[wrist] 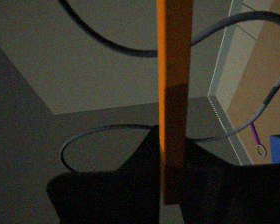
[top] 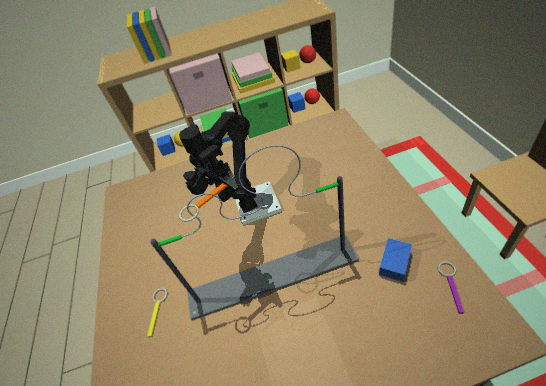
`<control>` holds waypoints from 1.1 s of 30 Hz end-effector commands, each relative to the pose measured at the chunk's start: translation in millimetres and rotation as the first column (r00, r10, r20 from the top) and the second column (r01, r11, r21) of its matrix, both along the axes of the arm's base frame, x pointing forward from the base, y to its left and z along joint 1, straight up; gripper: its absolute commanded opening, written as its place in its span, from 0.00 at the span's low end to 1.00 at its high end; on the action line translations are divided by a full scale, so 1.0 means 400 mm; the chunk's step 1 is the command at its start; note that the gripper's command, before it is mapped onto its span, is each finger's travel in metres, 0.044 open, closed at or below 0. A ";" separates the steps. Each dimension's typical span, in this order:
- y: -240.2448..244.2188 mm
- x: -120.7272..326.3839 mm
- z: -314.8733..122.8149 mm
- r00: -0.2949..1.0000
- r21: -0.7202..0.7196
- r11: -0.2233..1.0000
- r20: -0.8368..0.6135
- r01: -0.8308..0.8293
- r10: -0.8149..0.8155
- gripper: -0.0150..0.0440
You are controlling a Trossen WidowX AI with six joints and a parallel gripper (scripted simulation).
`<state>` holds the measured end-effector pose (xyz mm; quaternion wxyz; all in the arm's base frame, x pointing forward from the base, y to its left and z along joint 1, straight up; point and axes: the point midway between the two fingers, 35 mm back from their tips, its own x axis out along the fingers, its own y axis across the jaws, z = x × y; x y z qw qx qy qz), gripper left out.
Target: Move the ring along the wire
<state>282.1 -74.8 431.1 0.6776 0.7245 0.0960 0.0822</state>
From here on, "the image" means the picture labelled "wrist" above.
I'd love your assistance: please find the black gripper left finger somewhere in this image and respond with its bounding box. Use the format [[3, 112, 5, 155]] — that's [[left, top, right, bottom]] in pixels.
[[47, 125, 161, 224]]

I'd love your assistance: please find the grey loop with purple handle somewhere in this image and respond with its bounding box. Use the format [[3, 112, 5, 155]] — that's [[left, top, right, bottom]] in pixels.
[[250, 123, 266, 157]]

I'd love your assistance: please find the blue rectangular block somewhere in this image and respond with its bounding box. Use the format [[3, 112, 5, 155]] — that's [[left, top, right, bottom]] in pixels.
[[269, 134, 280, 164]]

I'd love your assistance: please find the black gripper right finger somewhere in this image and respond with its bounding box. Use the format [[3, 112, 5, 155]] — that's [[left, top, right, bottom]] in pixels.
[[179, 137, 280, 224]]

